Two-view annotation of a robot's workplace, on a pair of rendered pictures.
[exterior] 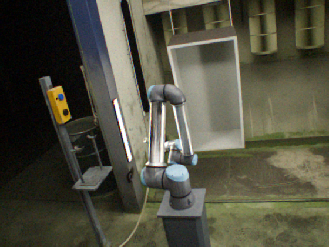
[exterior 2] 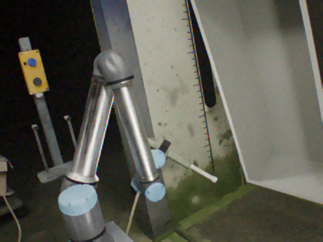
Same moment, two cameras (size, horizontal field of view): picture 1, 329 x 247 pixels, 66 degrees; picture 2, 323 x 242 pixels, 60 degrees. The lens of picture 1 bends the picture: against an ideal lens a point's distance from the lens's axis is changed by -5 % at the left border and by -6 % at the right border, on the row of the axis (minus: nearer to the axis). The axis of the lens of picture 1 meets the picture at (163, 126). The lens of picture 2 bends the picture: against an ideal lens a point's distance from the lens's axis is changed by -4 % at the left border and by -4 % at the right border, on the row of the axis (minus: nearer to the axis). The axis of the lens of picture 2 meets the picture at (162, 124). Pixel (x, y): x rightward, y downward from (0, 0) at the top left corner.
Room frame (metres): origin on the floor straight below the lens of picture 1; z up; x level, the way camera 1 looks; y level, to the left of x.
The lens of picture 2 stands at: (1.04, -1.01, 1.36)
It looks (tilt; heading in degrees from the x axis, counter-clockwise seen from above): 13 degrees down; 41
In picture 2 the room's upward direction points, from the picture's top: 11 degrees counter-clockwise
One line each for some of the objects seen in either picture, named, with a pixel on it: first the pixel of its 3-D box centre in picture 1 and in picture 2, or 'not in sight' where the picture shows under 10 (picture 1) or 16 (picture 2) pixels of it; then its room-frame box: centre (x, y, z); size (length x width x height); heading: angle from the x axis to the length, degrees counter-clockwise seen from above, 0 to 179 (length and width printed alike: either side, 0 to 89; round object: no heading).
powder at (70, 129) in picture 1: (82, 126); not in sight; (3.04, 0.95, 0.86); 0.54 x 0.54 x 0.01
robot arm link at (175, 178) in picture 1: (177, 179); (81, 209); (1.57, -0.02, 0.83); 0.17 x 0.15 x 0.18; 60
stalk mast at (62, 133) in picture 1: (76, 174); (57, 160); (1.93, 0.78, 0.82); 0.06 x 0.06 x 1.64; 72
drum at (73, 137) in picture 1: (91, 156); not in sight; (3.04, 0.95, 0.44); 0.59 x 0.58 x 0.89; 53
